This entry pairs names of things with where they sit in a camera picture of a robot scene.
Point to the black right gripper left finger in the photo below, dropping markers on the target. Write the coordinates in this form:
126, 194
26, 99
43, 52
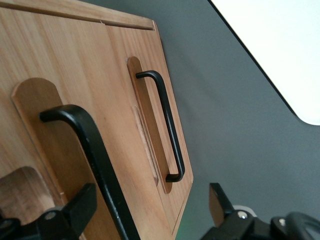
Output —
80, 205

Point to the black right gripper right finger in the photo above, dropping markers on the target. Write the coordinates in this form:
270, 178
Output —
227, 210

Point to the wooden drawer cabinet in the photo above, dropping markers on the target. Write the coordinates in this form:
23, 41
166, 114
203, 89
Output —
75, 11
82, 82

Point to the wooden drawer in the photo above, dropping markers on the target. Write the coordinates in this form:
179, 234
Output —
117, 75

